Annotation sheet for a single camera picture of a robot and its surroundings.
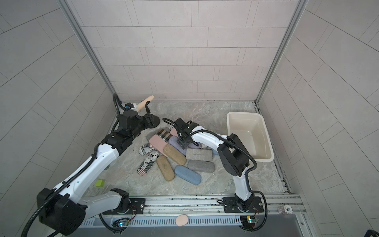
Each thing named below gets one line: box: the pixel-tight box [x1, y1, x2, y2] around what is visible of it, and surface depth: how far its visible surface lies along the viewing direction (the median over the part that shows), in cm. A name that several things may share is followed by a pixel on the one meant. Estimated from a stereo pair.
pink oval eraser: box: [175, 213, 189, 227], surface depth 68 cm
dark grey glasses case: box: [187, 159, 216, 173], surface depth 84 cm
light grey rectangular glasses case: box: [185, 148, 214, 161], surface depth 86 cm
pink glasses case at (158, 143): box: [149, 134, 169, 158], surface depth 91 cm
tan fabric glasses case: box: [163, 143, 187, 166], surface depth 86 cm
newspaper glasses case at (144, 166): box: [137, 151, 160, 176], surface depth 84 cm
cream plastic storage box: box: [227, 111, 275, 162], surface depth 88 cm
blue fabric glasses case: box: [174, 165, 202, 186], surface depth 81 cm
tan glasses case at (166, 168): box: [156, 155, 175, 182], surface depth 82 cm
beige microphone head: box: [136, 95, 155, 113], surface depth 90 cm
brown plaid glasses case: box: [156, 128, 173, 144], surface depth 93 cm
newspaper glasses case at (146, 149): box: [138, 142, 156, 156], surface depth 90 cm
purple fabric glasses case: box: [187, 141, 201, 149], surface depth 82 cm
